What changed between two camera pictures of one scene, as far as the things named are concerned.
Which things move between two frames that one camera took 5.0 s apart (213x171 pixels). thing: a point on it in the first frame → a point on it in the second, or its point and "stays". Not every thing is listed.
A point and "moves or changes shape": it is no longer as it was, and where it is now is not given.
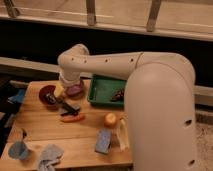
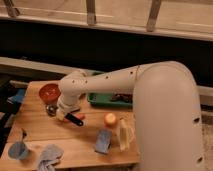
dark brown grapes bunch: (118, 96) stays
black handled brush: (68, 109) moves or changes shape
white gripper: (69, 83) → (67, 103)
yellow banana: (124, 140) stays
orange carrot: (79, 117) stays
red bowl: (47, 89) stays
